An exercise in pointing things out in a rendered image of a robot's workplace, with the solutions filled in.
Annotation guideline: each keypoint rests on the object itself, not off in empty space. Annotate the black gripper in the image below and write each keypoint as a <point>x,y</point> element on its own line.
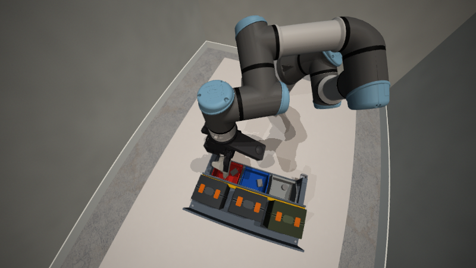
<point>218,148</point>

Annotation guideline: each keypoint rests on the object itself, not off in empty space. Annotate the red bin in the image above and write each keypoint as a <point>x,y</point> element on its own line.
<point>230,178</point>

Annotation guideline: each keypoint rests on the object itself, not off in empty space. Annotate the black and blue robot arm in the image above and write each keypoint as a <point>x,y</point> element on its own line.
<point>364,83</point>

